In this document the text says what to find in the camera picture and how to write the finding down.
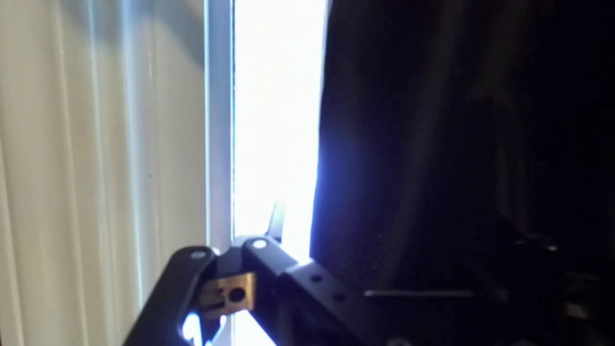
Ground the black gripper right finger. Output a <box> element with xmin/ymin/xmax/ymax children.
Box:
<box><xmin>216</xmin><ymin>204</ymin><xmax>389</xmax><ymax>346</ymax></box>

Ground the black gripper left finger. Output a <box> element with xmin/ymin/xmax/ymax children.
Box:
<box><xmin>122</xmin><ymin>246</ymin><xmax>214</xmax><ymax>346</ymax></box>

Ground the dark brown curtain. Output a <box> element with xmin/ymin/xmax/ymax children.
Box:
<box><xmin>311</xmin><ymin>0</ymin><xmax>615</xmax><ymax>346</ymax></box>

